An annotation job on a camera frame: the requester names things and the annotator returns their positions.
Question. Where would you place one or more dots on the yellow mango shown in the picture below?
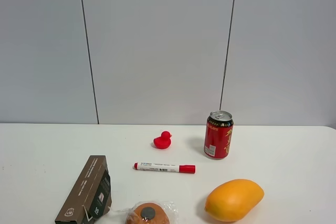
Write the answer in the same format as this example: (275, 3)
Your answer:
(233, 200)

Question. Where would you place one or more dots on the red rubber duck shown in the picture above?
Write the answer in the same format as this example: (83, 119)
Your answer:
(163, 141)

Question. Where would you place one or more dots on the red drink can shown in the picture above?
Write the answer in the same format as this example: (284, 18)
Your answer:
(219, 129)

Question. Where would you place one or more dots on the brown cardboard box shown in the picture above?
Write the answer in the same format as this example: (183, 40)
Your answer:
(90, 197)

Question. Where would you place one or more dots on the red whiteboard marker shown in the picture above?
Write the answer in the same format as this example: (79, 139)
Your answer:
(155, 167)

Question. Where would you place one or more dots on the wrapped bun in plastic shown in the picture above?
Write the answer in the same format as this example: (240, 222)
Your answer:
(154, 212)

